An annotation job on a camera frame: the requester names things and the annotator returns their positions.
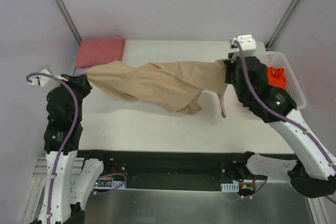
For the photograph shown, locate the beige t shirt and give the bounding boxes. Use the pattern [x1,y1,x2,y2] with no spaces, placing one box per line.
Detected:
[83,60,228,118]

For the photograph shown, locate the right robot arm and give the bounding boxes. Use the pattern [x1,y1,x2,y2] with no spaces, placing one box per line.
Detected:
[224,56,335,198]

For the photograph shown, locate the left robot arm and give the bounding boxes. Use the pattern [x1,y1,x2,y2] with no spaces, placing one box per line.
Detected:
[27,72,111,223]

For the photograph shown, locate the orange t shirt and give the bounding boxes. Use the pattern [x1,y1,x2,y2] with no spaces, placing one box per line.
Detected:
[267,67,287,90]

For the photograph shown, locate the white plastic basket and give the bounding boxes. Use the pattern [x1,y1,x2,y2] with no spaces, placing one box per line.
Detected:
[256,51,307,110]

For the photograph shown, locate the folded lavender t shirt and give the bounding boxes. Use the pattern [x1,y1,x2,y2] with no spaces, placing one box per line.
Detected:
[74,67,89,76]

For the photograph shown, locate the folded pink t shirt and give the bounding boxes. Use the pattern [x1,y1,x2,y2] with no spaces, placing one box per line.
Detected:
[76,36,126,68]

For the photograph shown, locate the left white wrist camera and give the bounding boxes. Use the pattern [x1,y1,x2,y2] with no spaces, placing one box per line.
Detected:
[28,66,60,92]

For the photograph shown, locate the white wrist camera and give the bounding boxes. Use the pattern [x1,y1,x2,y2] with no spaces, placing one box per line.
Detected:
[28,66,60,92]
[230,34,257,56]

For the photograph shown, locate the right aluminium frame post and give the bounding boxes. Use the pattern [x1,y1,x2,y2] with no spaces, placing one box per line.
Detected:
[265,0,301,51]

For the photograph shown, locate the aluminium frame post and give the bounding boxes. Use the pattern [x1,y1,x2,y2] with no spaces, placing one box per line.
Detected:
[265,0,301,51]
[54,0,82,46]

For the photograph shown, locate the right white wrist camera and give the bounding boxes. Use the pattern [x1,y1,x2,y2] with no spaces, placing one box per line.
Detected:
[230,34,257,56]

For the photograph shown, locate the aluminium front rail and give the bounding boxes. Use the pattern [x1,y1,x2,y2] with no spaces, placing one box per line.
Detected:
[33,157,84,177]

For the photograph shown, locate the left aluminium frame post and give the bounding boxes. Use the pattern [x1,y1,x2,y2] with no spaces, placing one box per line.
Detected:
[54,0,82,46]

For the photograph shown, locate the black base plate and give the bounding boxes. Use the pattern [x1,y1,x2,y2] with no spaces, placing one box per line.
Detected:
[76,149,300,190]

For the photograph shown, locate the left white cable duct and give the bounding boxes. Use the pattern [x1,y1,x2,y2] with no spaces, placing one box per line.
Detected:
[93,179,126,190]

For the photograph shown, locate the white cable duct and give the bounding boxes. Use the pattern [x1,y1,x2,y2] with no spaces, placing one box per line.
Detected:
[220,182,257,193]
[93,179,126,190]

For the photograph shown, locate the right white cable duct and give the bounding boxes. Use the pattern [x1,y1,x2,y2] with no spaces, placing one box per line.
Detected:
[220,182,257,193]

